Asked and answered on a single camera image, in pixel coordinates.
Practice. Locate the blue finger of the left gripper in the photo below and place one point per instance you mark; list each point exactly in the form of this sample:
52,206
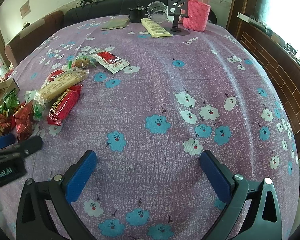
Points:
7,140

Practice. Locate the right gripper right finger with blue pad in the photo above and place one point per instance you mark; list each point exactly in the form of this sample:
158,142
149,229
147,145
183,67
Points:
263,219

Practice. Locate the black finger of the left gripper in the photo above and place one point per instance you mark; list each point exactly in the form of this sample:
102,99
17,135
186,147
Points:
25,148

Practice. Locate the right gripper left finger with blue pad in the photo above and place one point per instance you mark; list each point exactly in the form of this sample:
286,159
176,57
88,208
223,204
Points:
33,218

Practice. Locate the green pea snack bag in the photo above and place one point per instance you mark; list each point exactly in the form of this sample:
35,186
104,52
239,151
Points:
10,103

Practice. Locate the red bar snack pack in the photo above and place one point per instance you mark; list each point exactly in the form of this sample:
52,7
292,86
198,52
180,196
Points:
63,105

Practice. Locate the beige long cracker pack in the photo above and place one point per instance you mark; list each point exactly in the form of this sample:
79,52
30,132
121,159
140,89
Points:
53,88

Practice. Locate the green nut candy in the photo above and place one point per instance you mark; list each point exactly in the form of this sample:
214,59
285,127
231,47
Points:
82,62

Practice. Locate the white red sachet snack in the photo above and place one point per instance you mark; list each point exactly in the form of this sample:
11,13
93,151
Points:
110,61

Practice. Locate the dark red snack bag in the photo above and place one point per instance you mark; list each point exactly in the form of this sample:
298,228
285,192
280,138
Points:
5,124

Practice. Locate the shiny red snack bag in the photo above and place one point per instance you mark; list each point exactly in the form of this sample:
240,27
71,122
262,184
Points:
23,119

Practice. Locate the green tea snack packet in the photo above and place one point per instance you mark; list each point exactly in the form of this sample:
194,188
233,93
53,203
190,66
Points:
37,110

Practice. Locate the brown armchair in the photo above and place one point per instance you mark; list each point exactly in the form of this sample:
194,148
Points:
25,42

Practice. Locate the purple floral tablecloth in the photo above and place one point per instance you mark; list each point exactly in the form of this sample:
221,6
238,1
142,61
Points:
149,122

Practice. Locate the olive green notebook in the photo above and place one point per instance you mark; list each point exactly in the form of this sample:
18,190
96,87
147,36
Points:
116,24

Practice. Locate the black sofa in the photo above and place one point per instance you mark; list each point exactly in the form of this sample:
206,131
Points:
103,8

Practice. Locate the small black box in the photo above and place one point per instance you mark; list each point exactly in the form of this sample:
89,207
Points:
137,14

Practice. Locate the black phone stand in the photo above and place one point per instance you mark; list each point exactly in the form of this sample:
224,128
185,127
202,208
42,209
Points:
177,9

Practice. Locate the pink thermos with knit sleeve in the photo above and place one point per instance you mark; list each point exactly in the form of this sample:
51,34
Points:
198,13

